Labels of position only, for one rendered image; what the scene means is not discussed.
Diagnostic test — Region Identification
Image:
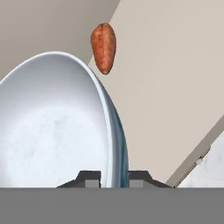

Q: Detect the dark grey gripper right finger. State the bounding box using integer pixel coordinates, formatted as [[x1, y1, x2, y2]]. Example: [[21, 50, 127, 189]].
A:
[[128, 170, 172, 189]]

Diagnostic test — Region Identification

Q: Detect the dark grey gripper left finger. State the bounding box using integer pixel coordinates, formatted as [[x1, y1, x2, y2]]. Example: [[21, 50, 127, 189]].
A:
[[56, 170, 102, 189]]

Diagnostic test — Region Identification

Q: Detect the white bowl with teal outside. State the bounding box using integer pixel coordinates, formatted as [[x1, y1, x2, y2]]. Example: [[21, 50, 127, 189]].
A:
[[0, 51, 130, 189]]

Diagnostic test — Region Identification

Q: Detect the white sink basin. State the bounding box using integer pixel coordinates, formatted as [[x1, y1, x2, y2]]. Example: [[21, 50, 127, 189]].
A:
[[165, 115, 224, 189]]

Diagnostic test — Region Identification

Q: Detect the brown sweet potato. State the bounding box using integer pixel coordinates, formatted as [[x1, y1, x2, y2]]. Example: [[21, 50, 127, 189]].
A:
[[89, 22, 117, 76]]

